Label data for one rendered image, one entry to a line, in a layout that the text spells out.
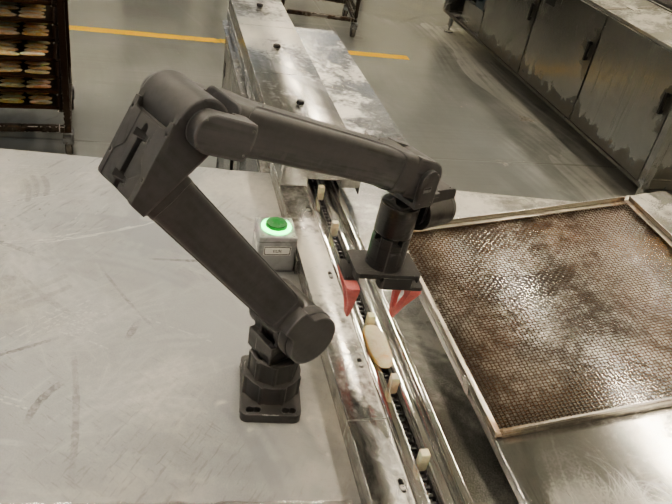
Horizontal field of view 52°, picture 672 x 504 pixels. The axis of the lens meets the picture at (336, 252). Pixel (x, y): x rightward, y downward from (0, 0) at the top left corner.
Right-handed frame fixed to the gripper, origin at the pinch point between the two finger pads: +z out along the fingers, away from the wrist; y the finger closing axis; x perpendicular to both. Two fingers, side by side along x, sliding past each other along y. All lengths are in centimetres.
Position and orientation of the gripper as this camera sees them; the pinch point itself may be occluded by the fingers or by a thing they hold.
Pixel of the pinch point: (369, 310)
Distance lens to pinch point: 108.5
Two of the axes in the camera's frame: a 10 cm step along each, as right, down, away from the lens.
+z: -2.0, 8.3, 5.2
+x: 2.2, 5.5, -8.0
